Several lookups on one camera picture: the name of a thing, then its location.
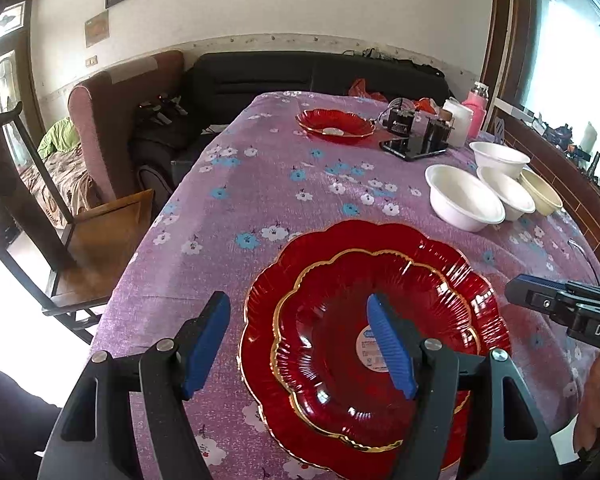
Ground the small wall plaque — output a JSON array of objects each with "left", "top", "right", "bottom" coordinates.
[{"left": 84, "top": 10, "right": 111, "bottom": 48}]

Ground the brown armchair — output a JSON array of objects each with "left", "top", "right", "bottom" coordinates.
[{"left": 67, "top": 50, "right": 186, "bottom": 206}]

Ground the floral blanket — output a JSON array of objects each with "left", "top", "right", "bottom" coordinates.
[{"left": 17, "top": 142, "right": 106, "bottom": 221}]

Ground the bottle with pink sleeve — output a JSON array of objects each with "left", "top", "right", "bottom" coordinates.
[{"left": 462, "top": 81, "right": 491, "bottom": 140}]

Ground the black tray with devices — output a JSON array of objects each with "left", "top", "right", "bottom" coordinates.
[{"left": 379, "top": 137, "right": 450, "bottom": 162}]

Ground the dark wooden chair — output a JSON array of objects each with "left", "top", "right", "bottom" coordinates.
[{"left": 0, "top": 101, "right": 156, "bottom": 346}]

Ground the large white bowl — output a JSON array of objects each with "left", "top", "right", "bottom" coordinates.
[{"left": 425, "top": 164, "right": 507, "bottom": 232}]

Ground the bright window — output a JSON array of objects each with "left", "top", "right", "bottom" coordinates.
[{"left": 525, "top": 0, "right": 600, "bottom": 161}]

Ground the large red scalloped plate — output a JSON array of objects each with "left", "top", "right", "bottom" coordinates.
[{"left": 237, "top": 219, "right": 512, "bottom": 478}]

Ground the person's dark clothing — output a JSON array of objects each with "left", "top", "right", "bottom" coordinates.
[{"left": 0, "top": 350, "right": 61, "bottom": 480}]

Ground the white plastic cup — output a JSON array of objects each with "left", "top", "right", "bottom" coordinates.
[{"left": 441, "top": 98, "right": 475, "bottom": 147}]

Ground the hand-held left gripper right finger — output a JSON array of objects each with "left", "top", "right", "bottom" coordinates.
[{"left": 366, "top": 292, "right": 571, "bottom": 480}]

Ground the small items clutter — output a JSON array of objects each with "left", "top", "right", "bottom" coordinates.
[{"left": 540, "top": 115, "right": 600, "bottom": 196}]

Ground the purple floral tablecloth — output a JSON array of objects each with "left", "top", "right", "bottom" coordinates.
[{"left": 87, "top": 90, "right": 600, "bottom": 480}]

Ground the green cloth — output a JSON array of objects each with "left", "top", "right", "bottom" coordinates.
[{"left": 37, "top": 117, "right": 81, "bottom": 160}]

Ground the black sofa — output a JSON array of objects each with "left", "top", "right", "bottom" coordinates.
[{"left": 130, "top": 51, "right": 451, "bottom": 201}]

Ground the black tangled gear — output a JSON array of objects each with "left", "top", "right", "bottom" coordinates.
[{"left": 137, "top": 92, "right": 188, "bottom": 127}]

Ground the wooden glass door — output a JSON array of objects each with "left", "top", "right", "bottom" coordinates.
[{"left": 0, "top": 0, "right": 46, "bottom": 161}]

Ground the person's right hand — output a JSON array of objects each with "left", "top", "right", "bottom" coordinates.
[{"left": 573, "top": 355, "right": 600, "bottom": 459}]

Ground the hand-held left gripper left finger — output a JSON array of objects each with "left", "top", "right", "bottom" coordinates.
[{"left": 37, "top": 290, "right": 231, "bottom": 480}]

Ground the red scalloped glass plate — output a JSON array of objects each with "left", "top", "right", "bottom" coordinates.
[{"left": 296, "top": 108, "right": 376, "bottom": 140}]

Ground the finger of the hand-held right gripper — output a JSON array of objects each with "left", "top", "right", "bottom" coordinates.
[{"left": 505, "top": 274, "right": 573, "bottom": 318}]

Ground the cream bowl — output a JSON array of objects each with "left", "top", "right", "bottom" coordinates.
[{"left": 519, "top": 167, "right": 564, "bottom": 217}]

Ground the brick pattern wooden cabinet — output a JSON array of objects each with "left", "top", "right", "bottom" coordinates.
[{"left": 495, "top": 100, "right": 600, "bottom": 281}]

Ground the black electronic device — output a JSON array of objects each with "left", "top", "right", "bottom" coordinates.
[
  {"left": 386, "top": 99, "right": 417, "bottom": 136},
  {"left": 425, "top": 116, "right": 455, "bottom": 153}
]

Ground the small red scalloped plate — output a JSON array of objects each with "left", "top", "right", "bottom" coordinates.
[{"left": 271, "top": 248, "right": 481, "bottom": 453}]

